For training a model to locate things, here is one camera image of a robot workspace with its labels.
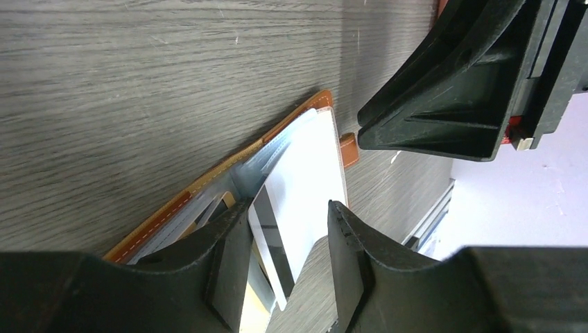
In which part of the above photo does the brown leather card holder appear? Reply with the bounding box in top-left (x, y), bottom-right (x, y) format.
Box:
top-left (103, 89), bottom-right (360, 333)

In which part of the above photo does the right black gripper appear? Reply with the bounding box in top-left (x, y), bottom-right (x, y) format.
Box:
top-left (357, 1), bottom-right (587, 162)

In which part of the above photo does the gold black-striped credit card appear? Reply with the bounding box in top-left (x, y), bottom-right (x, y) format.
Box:
top-left (178, 191), bottom-right (236, 240)

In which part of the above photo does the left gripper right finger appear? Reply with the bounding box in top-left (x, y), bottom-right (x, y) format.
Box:
top-left (327, 201), bottom-right (587, 332)

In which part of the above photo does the aluminium frame rail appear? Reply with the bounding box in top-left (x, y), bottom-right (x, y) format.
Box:
top-left (402, 178), bottom-right (455, 252)

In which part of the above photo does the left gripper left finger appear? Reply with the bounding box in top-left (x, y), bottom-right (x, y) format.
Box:
top-left (1, 199), bottom-right (252, 332)

